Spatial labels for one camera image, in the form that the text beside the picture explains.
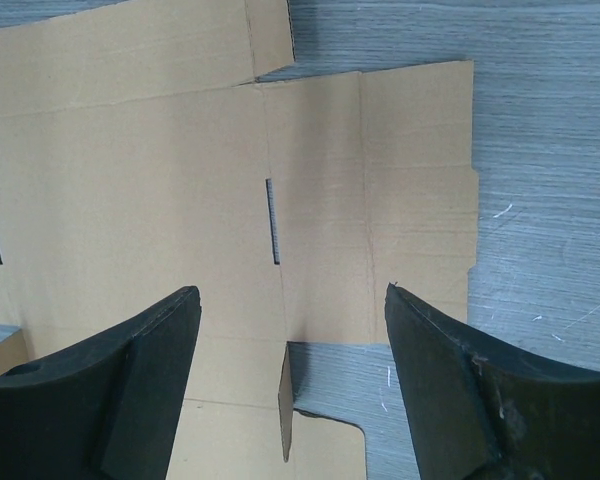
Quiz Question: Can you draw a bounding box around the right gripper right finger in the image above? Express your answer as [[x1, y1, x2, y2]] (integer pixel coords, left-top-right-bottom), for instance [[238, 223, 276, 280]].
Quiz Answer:
[[384, 285, 600, 479]]

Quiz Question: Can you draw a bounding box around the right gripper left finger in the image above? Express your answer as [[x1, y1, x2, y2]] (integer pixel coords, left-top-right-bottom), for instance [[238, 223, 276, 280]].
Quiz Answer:
[[0, 286, 202, 479]]

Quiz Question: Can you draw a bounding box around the brown cardboard box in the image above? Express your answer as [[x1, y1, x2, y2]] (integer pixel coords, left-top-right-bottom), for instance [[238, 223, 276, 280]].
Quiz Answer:
[[0, 1, 478, 479]]

